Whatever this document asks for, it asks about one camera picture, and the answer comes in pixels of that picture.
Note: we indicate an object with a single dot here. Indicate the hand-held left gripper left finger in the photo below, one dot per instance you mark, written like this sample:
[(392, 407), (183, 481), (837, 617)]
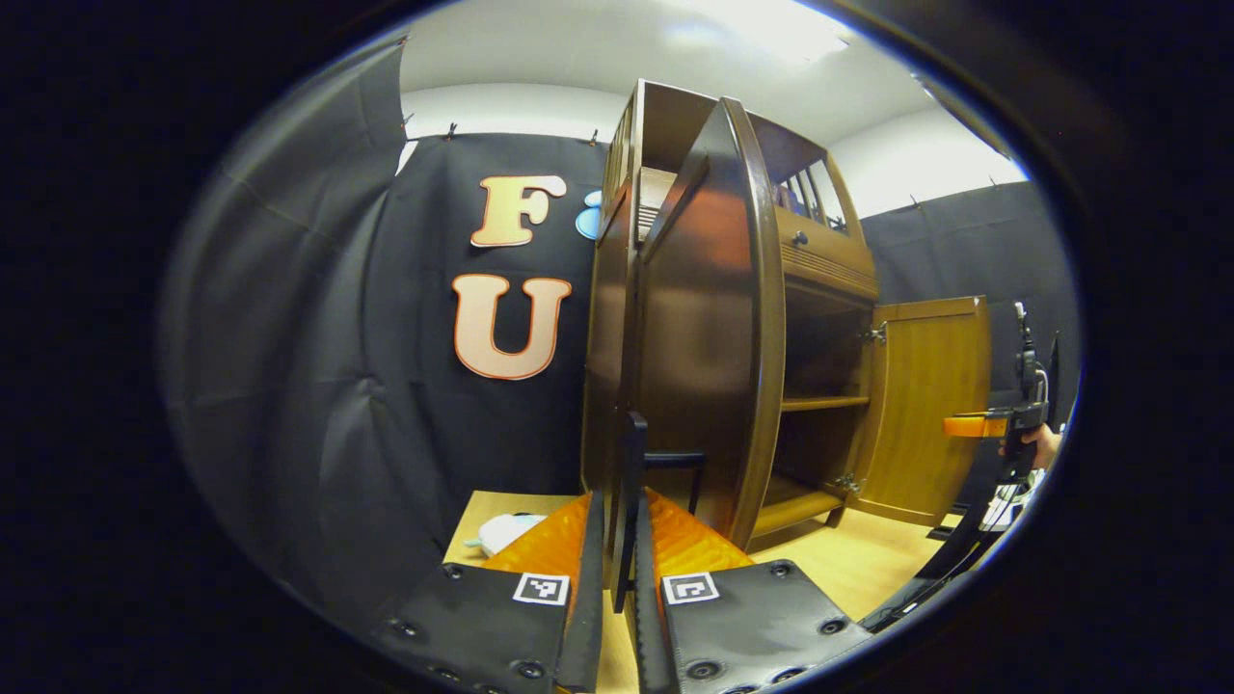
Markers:
[(501, 617)]

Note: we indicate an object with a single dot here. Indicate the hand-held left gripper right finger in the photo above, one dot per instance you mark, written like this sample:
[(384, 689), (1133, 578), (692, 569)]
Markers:
[(752, 627)]

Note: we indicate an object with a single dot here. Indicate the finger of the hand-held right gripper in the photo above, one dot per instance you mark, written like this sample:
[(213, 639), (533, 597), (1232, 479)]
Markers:
[(974, 425)]

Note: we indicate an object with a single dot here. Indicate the wooden shoe cabinet door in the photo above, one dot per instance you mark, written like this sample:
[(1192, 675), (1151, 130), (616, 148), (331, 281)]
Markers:
[(925, 405), (704, 337)]

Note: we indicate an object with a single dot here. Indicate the wooden double-door shoe cabinet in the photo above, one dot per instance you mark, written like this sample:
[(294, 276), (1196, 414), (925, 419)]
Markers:
[(607, 386)]

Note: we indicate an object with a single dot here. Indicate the metal door hinge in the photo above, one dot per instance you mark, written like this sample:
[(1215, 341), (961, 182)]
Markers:
[(847, 483), (874, 333)]

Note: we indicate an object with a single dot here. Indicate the small white object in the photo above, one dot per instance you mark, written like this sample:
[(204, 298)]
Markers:
[(506, 533)]

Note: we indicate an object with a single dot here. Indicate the wooden inner shelf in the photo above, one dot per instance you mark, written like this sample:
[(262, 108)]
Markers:
[(824, 403)]

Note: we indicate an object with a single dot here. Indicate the ribbed wooden drawer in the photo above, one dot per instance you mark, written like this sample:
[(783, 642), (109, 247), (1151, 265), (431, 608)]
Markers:
[(829, 255)]

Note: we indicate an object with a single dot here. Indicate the black backdrop cloth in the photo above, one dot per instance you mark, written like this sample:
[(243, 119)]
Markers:
[(318, 386)]

